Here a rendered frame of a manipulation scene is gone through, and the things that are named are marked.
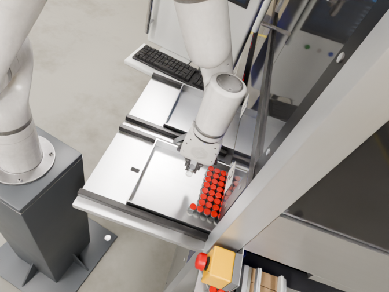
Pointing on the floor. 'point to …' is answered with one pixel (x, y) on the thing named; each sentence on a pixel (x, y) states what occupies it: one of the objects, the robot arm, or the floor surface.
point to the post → (309, 148)
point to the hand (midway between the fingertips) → (193, 164)
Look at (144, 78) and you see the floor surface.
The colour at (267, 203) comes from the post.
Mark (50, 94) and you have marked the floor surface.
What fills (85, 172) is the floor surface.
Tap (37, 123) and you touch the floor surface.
